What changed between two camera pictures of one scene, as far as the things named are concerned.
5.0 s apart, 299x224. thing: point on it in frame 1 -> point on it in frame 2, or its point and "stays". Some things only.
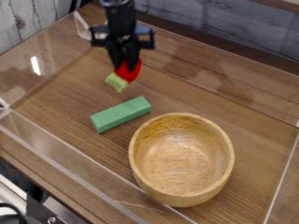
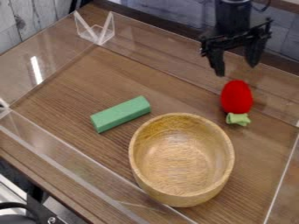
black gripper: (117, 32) -> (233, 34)
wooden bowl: (181, 154) stays
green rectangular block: (119, 114) stays
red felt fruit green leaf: (121, 77) -> (236, 98)
